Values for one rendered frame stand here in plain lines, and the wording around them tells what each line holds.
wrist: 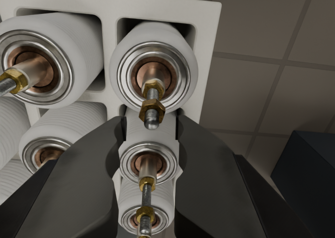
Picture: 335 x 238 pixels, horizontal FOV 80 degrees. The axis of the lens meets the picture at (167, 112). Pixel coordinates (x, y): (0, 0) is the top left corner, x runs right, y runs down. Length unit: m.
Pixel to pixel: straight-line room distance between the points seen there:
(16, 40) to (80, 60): 0.06
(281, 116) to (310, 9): 0.25
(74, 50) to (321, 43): 0.51
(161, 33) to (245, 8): 0.30
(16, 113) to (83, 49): 0.17
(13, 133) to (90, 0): 0.21
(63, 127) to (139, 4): 0.17
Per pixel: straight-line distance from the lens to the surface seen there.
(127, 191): 0.35
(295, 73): 0.57
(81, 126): 0.29
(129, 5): 0.27
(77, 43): 0.23
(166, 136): 0.25
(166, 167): 0.28
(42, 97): 0.25
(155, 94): 0.16
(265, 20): 0.50
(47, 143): 0.28
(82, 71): 0.23
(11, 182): 0.41
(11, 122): 0.36
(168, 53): 0.20
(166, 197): 0.35
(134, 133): 0.25
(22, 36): 0.23
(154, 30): 0.21
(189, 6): 0.27
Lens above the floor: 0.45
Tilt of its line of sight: 61 degrees down
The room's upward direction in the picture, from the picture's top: 175 degrees clockwise
